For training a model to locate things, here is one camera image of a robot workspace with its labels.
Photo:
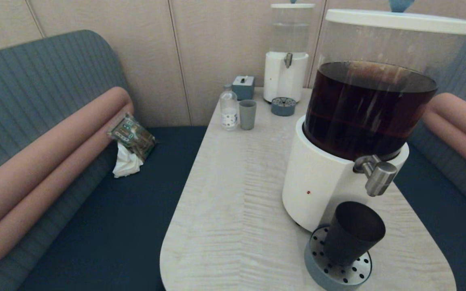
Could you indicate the metal dispenser tap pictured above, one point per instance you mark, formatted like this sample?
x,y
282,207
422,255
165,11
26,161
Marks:
x,y
288,60
378,178

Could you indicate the black cup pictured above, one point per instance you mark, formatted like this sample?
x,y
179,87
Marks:
x,y
350,238

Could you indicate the grey-green cup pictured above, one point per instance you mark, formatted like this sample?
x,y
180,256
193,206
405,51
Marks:
x,y
247,116

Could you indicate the clear plastic water bottle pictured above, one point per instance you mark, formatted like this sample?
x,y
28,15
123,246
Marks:
x,y
229,112

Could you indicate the grey-blue tissue box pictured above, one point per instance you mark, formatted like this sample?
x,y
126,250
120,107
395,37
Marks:
x,y
243,87

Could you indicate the grey-blue perforated drip tray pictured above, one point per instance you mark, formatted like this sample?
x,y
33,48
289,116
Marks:
x,y
283,108
338,279

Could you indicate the white dispenser with clear water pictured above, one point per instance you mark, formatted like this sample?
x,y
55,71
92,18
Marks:
x,y
283,79

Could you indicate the white dispenser with dark tea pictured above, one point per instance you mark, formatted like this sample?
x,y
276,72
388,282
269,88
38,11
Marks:
x,y
322,190

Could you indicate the green snack packet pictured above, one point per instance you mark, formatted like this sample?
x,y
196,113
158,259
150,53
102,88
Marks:
x,y
132,136

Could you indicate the crumpled white tissue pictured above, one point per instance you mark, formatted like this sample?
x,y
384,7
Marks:
x,y
126,164

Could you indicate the teal upholstered bench sofa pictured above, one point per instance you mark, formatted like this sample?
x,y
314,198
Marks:
x,y
34,72
439,210

